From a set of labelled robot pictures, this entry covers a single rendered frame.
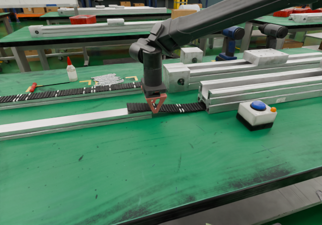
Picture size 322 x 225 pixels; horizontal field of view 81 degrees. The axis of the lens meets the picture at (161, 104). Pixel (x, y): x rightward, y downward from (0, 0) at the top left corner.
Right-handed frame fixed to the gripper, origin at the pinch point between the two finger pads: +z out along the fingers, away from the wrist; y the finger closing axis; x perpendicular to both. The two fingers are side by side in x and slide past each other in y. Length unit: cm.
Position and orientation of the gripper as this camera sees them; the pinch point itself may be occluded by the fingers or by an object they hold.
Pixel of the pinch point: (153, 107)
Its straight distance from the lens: 65.1
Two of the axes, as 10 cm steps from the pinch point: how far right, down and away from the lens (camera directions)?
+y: -2.5, -5.0, 8.3
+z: 0.0, 8.5, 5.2
